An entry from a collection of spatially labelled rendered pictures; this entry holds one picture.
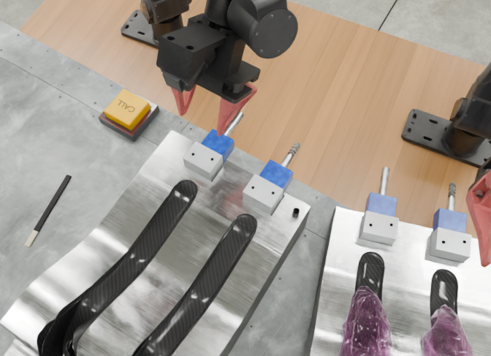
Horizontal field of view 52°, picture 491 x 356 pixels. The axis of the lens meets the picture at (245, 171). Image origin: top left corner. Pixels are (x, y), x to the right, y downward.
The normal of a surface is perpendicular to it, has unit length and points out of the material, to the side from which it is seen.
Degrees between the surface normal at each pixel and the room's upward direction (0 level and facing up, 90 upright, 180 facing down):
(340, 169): 0
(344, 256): 0
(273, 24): 74
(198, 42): 29
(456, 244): 0
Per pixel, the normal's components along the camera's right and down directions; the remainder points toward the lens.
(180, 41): 0.25, -0.76
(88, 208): 0.00, -0.45
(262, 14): 0.46, 0.63
